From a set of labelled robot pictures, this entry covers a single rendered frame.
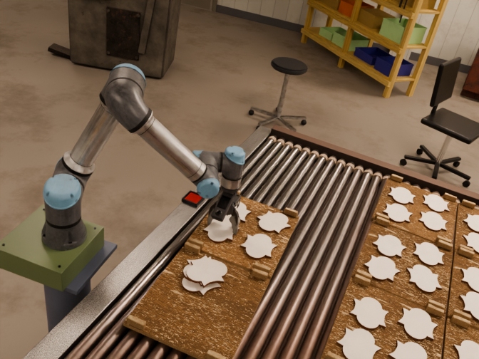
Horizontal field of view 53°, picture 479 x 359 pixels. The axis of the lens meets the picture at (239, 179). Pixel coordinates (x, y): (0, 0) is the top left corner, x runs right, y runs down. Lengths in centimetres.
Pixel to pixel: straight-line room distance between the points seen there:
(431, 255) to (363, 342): 62
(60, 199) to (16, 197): 202
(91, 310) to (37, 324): 120
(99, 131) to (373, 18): 526
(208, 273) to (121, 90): 68
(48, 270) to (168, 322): 44
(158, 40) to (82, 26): 82
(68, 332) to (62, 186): 46
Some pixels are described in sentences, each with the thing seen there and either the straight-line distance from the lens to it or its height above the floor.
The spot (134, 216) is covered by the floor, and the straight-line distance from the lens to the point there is 345.
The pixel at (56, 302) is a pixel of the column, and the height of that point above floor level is 70.
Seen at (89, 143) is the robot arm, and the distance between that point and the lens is 170.
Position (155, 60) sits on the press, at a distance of 545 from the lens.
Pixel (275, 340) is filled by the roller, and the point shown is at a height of 92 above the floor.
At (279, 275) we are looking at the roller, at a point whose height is 92.
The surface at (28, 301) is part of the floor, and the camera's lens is 295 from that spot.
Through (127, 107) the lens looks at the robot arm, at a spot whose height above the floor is 151.
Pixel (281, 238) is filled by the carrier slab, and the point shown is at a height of 94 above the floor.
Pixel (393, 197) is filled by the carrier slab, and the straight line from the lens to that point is 241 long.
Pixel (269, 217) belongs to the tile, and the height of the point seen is 95.
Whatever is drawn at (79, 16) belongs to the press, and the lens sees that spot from 557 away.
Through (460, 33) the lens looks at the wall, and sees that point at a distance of 807.
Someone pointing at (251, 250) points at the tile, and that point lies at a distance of 185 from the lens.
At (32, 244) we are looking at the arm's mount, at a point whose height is 96.
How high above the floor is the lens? 217
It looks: 33 degrees down
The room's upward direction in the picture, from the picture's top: 10 degrees clockwise
